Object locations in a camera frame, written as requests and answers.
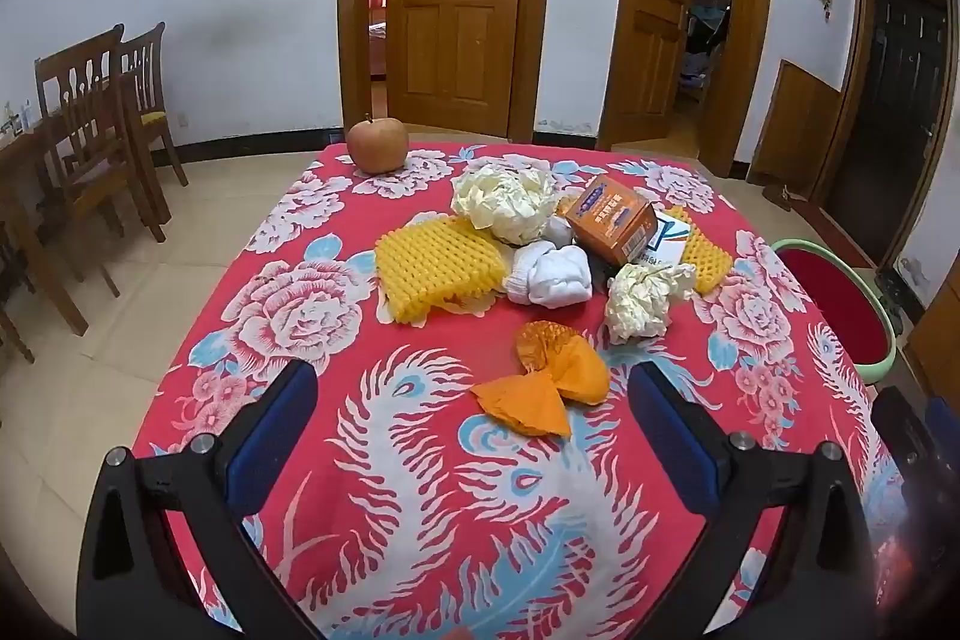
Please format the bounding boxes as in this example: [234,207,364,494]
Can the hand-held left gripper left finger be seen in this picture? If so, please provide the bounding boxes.
[75,359,331,640]

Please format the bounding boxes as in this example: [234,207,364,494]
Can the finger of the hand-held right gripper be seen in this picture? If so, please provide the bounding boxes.
[870,385,960,513]

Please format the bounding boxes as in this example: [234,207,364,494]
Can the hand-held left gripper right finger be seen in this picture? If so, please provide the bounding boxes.
[628,361,878,640]

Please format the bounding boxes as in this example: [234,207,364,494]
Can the red stool green rim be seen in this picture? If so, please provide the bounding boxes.
[771,239,897,386]

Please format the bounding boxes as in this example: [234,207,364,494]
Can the white box with blue print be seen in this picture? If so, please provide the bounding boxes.
[637,209,695,270]

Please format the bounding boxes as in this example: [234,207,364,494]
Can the orange cardboard box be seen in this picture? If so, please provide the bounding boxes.
[556,173,659,266]

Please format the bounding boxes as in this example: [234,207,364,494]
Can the wooden cabinet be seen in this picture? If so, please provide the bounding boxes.
[904,280,960,390]

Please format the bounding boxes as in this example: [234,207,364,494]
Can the orange paper wrapper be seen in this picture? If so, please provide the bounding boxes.
[470,321,611,438]

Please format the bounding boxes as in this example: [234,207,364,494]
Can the small crumpled cream paper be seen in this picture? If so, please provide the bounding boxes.
[606,263,698,345]

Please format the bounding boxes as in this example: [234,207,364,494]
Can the small yellow foam fruit net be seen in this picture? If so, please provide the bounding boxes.
[664,205,734,296]

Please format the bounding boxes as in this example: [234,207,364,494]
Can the white rolled socks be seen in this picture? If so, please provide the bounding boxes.
[504,241,595,310]

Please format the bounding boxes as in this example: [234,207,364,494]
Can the red floral tablecloth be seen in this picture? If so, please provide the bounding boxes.
[127,141,908,640]

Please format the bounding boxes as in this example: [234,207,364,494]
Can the large yellow foam fruit net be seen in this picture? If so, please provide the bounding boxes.
[373,216,509,322]

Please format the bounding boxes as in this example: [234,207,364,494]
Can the small crumpled white tissue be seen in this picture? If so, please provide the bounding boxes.
[541,215,580,249]

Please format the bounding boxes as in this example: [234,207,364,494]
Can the large crumpled cream paper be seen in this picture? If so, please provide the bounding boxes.
[451,160,557,244]

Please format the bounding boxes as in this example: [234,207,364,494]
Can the red apple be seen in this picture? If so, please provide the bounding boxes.
[346,115,410,175]

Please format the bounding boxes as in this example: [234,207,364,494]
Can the dark metal door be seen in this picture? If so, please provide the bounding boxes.
[814,0,959,270]

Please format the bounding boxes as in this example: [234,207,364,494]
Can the dark wooden chair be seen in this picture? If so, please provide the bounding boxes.
[34,25,170,296]

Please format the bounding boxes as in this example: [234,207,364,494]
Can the wooden chair with yellow cushion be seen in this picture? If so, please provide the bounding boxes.
[112,21,190,187]

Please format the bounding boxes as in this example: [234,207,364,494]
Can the narrow wooden door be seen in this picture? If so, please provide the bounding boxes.
[611,0,698,150]

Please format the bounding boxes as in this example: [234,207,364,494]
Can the wooden wall panel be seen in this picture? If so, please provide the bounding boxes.
[750,59,845,195]

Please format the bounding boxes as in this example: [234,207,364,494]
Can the wooden door frame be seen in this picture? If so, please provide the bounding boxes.
[596,0,777,176]
[337,0,556,142]

